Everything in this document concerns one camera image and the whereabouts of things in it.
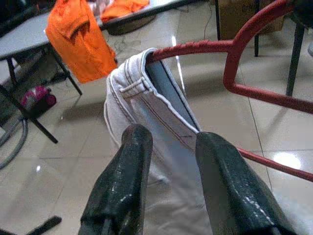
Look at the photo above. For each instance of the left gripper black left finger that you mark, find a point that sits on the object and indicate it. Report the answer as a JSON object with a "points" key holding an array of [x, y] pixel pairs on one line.
{"points": [[117, 186]]}

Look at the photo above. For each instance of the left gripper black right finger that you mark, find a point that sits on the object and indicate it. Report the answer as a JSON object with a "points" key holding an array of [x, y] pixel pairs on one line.
{"points": [[232, 186]]}

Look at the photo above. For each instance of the light grey jeans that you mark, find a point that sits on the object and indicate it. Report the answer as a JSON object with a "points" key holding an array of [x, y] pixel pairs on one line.
{"points": [[127, 73]]}

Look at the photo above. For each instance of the red metal hanger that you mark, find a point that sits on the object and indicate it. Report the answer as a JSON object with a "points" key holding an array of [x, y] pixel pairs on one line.
{"points": [[195, 47]]}

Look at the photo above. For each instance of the black framed table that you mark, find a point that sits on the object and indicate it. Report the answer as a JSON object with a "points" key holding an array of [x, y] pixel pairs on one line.
{"points": [[44, 129], [137, 24]]}

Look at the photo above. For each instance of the pink vacuum cleaner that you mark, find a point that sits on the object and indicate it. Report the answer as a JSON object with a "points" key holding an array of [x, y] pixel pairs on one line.
{"points": [[36, 95]]}

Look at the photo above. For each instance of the black legged furniture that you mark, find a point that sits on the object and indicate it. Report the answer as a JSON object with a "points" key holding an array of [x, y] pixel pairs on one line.
{"points": [[294, 61]]}

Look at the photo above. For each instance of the orange shirt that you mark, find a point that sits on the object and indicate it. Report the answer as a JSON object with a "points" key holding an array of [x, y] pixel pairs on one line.
{"points": [[78, 49], [122, 9]]}

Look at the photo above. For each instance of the plain cardboard box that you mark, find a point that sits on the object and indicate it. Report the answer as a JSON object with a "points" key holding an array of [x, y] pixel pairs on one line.
{"points": [[230, 14]]}

